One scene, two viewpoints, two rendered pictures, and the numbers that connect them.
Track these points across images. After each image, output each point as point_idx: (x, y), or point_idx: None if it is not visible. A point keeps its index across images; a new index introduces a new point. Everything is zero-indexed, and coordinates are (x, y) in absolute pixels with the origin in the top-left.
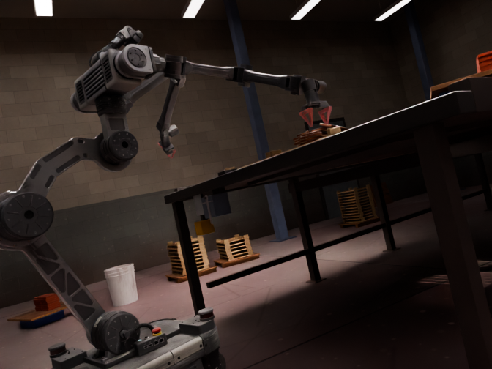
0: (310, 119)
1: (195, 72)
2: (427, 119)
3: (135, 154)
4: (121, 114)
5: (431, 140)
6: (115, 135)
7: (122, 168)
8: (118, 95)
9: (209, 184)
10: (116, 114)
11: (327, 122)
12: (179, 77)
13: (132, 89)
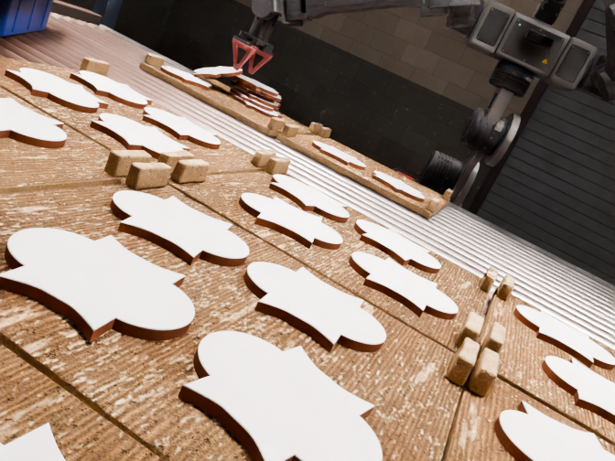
0: (253, 63)
1: (454, 11)
2: None
3: (464, 137)
4: (501, 88)
5: None
6: (473, 112)
7: (487, 161)
8: (498, 62)
9: None
10: (499, 88)
11: (234, 65)
12: (449, 24)
13: (486, 51)
